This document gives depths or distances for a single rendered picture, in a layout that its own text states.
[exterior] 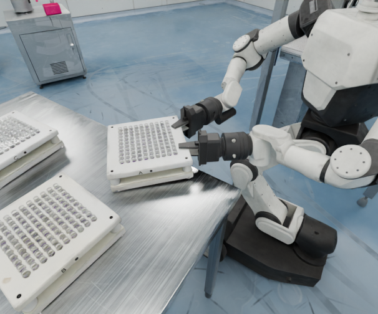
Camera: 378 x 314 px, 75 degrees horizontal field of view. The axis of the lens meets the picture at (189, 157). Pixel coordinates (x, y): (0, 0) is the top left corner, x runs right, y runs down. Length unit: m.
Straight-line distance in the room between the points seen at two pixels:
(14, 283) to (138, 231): 0.27
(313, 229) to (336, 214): 0.63
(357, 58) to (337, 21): 0.14
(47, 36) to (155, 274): 3.06
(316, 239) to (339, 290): 0.40
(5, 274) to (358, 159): 0.76
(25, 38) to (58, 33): 0.33
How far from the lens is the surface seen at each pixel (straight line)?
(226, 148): 0.74
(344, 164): 0.65
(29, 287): 0.60
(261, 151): 0.78
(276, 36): 1.07
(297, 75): 2.10
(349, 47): 0.79
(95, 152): 0.91
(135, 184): 0.74
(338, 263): 1.79
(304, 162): 0.70
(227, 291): 1.52
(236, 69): 1.06
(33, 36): 3.37
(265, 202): 1.33
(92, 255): 0.64
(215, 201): 0.71
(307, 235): 1.39
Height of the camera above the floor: 1.43
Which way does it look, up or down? 43 degrees down
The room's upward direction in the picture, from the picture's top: straight up
